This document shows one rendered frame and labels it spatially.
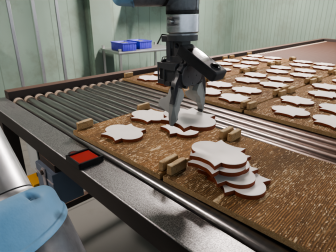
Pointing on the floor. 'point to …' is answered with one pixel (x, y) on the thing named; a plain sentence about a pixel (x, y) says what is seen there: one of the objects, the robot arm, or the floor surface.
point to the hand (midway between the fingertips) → (189, 118)
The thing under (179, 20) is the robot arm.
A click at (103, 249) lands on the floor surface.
